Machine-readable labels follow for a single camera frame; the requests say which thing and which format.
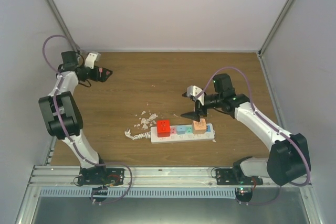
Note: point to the blue plug adapter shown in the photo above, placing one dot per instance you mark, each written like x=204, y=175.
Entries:
x=180, y=129

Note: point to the slotted cable duct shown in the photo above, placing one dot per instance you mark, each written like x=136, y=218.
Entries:
x=145, y=192

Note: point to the white power strip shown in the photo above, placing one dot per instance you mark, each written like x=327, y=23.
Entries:
x=209, y=135

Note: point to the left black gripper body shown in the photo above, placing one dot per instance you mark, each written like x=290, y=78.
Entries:
x=93, y=77

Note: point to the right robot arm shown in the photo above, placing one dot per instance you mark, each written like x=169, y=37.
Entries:
x=288, y=153

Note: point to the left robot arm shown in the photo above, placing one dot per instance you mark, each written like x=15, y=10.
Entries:
x=60, y=112

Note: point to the green plug adapter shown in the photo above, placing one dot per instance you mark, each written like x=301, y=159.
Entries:
x=189, y=130

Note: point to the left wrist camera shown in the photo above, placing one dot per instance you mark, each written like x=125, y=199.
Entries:
x=91, y=59

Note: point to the tan wooden plug adapter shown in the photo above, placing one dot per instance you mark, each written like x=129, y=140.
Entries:
x=199, y=127

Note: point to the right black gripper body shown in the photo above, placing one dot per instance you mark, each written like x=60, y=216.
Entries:
x=199, y=108

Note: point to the red cube plug adapter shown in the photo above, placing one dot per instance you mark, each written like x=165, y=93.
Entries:
x=163, y=128

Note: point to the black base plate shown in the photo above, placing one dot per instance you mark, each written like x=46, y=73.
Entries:
x=100, y=176
x=234, y=176

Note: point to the aluminium front rail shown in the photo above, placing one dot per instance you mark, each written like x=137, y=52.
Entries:
x=142, y=177

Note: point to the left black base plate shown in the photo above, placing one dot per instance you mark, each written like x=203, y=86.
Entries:
x=100, y=176

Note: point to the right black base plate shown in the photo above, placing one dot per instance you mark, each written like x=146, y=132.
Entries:
x=234, y=176

